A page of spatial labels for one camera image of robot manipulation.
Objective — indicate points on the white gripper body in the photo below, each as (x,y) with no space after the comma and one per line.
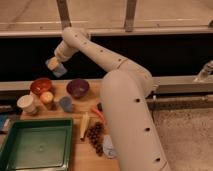
(63,54)

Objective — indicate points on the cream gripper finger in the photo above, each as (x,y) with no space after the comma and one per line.
(52,63)

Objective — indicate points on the blue sponge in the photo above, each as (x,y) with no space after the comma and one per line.
(60,70)

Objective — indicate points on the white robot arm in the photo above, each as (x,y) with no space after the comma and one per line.
(123,94)

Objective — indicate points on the red bowl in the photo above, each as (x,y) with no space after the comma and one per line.
(40,85)

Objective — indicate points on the purple bowl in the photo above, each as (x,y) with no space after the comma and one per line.
(78,88)

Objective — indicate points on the yellow round fruit toy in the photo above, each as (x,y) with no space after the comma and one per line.
(46,97)

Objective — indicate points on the blue cup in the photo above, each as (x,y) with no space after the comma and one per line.
(66,104)

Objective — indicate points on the white cup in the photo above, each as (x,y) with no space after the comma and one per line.
(26,103)

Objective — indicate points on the orange carrot toy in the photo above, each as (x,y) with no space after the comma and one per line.
(98,113)

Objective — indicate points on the dark red grape bunch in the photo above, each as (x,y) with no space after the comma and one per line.
(95,136)

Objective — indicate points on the green plastic tray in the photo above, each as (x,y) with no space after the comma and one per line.
(37,145)

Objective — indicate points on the crumpled blue cloth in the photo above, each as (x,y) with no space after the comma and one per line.
(108,147)

